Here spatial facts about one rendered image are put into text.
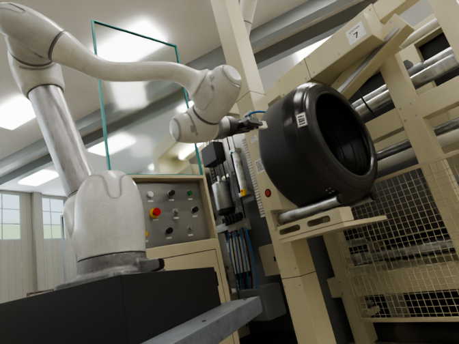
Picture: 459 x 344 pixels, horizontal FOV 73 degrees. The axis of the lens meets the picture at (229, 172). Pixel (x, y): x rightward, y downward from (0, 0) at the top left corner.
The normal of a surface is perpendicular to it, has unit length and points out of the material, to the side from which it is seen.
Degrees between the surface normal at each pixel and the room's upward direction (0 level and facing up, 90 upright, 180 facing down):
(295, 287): 90
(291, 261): 90
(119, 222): 88
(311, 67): 90
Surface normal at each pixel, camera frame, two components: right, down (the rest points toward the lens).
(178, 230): 0.60, -0.36
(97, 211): -0.02, -0.39
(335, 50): -0.77, -0.01
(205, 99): -0.29, 0.60
